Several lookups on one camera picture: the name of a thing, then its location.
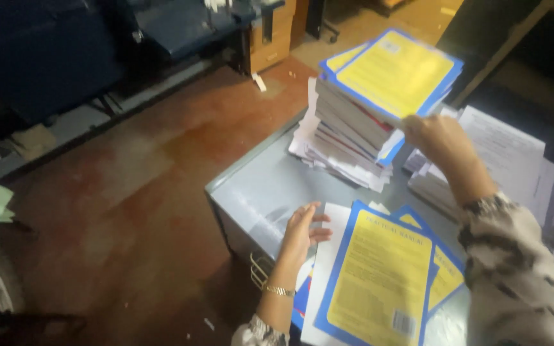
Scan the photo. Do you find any person's left hand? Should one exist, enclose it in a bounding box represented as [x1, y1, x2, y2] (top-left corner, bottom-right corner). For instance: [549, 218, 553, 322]
[278, 201, 334, 271]

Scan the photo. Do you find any person's right hand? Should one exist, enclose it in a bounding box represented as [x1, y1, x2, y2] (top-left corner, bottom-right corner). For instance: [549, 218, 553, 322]
[402, 114, 471, 170]

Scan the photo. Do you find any yellow blue-edged booklet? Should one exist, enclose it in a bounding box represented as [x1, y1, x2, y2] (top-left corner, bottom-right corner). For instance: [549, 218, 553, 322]
[332, 28, 465, 122]
[390, 205, 466, 319]

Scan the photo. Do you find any white paper sheet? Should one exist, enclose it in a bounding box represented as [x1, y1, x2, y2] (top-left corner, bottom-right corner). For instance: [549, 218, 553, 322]
[300, 202, 353, 346]

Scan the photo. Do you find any grey metal desk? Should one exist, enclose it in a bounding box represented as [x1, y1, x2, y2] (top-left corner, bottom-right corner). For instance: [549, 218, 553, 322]
[204, 108, 554, 346]

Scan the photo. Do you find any tall stack of booklets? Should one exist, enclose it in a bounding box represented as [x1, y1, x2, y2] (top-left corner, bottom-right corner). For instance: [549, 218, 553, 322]
[289, 44, 407, 193]

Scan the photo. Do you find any blue and red booklet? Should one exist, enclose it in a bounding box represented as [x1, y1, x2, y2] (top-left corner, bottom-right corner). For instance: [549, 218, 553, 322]
[290, 269, 314, 332]

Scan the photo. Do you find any yellow booklet with barcode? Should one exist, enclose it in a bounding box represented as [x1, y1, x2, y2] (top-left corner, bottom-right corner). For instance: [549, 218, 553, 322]
[314, 200, 436, 346]

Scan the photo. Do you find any stack of white printed papers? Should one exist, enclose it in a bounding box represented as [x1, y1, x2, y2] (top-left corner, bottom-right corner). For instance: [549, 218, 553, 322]
[403, 105, 554, 227]

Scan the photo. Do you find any black office chair base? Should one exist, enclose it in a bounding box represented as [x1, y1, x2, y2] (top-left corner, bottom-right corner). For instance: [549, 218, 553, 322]
[305, 0, 340, 44]

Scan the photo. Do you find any wooden drawer cabinet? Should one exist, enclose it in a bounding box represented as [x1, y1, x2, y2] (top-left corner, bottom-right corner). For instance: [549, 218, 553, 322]
[247, 0, 298, 76]

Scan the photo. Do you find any dark blue chair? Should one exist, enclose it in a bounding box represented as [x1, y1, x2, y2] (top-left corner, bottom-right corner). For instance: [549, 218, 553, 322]
[0, 0, 126, 127]
[130, 0, 285, 63]

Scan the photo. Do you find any gold drawer handle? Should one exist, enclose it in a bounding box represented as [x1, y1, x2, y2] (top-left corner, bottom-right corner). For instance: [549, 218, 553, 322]
[249, 252, 276, 292]

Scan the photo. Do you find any gold bracelet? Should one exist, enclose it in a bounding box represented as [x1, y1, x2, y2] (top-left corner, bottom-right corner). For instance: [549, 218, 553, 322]
[263, 284, 297, 298]

